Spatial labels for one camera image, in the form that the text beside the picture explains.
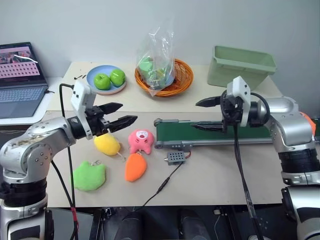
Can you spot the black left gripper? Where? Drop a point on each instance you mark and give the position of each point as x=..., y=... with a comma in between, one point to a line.
x=96, y=122

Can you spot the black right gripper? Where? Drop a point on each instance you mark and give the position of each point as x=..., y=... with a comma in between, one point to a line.
x=231, y=110

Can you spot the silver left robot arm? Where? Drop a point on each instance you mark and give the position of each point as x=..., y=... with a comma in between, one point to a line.
x=37, y=140

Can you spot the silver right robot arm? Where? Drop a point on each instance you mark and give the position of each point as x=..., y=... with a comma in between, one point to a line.
x=287, y=120

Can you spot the yellow plush toy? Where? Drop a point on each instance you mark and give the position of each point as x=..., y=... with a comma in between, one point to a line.
x=106, y=145

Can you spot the pink plush toy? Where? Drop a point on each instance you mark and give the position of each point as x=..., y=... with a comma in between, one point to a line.
x=140, y=140

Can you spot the green conveyor belt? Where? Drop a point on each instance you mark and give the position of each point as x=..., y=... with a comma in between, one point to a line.
x=180, y=132

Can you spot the orange carrot plush toy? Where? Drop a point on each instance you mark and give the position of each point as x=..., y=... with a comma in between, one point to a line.
x=135, y=167

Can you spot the grey conveyor controller box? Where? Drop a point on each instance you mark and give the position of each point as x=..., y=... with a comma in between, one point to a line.
x=175, y=158

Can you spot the green plush toy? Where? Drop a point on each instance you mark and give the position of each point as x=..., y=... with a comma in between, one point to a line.
x=88, y=176

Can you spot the green apple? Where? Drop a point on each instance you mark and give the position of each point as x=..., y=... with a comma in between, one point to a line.
x=117, y=77
x=101, y=81

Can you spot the orange woven basket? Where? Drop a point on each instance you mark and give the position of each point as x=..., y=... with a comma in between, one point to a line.
x=186, y=75

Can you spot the blue plate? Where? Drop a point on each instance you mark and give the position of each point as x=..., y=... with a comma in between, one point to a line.
x=92, y=75

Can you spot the green plastic bin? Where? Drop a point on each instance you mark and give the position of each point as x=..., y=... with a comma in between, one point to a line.
x=235, y=67

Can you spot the clear plastic bag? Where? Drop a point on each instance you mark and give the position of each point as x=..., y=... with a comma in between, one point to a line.
x=156, y=55

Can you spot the white side table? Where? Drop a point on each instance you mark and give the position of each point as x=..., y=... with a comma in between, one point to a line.
x=53, y=85

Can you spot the orange object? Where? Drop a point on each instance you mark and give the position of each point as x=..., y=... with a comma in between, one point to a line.
x=308, y=122

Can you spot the grey laptop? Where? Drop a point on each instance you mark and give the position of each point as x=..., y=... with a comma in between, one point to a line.
x=18, y=82

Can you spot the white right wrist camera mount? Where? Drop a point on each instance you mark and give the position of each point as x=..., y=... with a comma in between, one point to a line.
x=241, y=87

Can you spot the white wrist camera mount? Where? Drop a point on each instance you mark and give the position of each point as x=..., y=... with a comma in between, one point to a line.
x=81, y=96
x=241, y=87

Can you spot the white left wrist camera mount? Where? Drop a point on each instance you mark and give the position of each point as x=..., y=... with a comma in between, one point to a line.
x=81, y=96

